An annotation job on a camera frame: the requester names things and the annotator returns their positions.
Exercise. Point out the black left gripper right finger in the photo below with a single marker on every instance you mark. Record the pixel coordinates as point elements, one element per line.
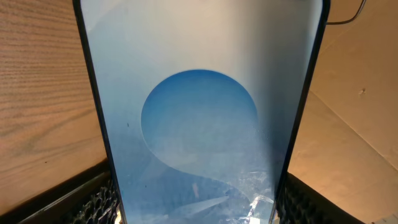
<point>298,203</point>

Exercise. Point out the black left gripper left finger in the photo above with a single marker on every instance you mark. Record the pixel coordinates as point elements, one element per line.
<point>89,197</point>

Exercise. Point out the blue Galaxy smartphone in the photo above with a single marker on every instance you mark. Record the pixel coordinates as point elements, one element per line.
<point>199,101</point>

